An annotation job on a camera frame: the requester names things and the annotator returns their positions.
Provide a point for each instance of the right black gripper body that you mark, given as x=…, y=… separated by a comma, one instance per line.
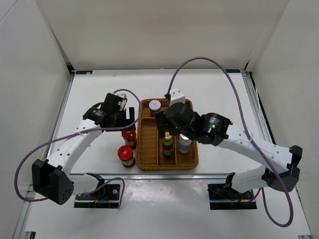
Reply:
x=174, y=130

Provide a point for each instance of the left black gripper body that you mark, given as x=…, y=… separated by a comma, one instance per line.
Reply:
x=120, y=120

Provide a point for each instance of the white-lid spice jar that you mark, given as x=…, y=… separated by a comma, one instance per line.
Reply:
x=155, y=105

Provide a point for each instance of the silver-cap pepper shaker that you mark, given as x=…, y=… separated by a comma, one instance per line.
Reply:
x=184, y=144

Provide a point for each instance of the red-lid sauce jar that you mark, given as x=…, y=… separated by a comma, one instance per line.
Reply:
x=129, y=137
x=126, y=156

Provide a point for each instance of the yellow-cap chili bottle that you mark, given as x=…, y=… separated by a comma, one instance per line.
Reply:
x=167, y=144

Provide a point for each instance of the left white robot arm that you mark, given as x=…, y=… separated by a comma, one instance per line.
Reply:
x=51, y=177

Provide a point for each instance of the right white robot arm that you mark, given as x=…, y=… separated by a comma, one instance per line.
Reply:
x=279, y=165

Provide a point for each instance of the brown wicker divided basket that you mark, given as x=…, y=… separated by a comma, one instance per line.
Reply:
x=149, y=156

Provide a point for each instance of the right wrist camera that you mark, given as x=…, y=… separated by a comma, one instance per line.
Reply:
x=175, y=96

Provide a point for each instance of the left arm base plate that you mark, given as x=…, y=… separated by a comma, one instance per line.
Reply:
x=109, y=195

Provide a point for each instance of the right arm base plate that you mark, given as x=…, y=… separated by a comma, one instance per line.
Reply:
x=221, y=198

